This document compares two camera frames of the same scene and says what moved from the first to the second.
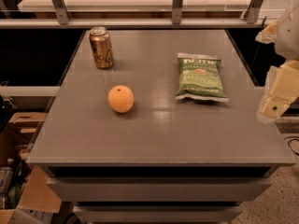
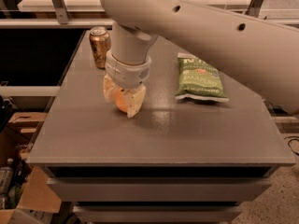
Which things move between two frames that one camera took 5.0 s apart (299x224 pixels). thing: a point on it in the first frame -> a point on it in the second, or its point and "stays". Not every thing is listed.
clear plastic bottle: x=7 y=176 stays
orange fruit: x=121 y=98 stays
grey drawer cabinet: x=166 y=161 stays
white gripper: x=289 y=35 -> x=127 y=73
